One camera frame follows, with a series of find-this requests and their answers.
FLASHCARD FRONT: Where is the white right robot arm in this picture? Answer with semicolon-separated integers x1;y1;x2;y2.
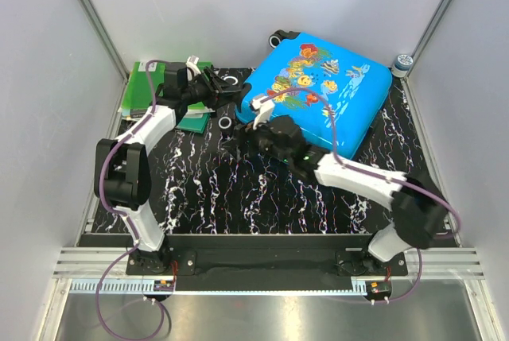
223;116;447;275

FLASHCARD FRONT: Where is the blue capped bottle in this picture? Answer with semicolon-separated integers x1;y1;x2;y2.
391;54;414;78

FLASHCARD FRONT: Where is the green plastic folder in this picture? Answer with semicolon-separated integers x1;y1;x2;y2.
120;60;213;111

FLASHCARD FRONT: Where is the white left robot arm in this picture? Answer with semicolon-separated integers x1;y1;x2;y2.
94;58;251;274

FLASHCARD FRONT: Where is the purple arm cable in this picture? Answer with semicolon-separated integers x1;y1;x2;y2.
262;86;463;305
95;58;172;338

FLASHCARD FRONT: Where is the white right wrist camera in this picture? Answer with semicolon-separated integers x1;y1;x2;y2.
250;95;275;130

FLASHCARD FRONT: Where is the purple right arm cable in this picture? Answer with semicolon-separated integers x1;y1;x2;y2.
262;86;463;305

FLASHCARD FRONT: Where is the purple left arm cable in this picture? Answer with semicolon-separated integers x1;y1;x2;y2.
95;58;172;338

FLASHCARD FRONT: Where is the blue suitcase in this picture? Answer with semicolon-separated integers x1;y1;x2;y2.
235;30;392;159

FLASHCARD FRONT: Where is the aluminium frame rail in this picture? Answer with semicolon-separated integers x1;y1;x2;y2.
78;0;129;83

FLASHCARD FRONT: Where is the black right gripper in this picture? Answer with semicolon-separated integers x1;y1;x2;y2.
222;111;292;165

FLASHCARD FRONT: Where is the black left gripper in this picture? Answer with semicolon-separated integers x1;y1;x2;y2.
183;68;242;111

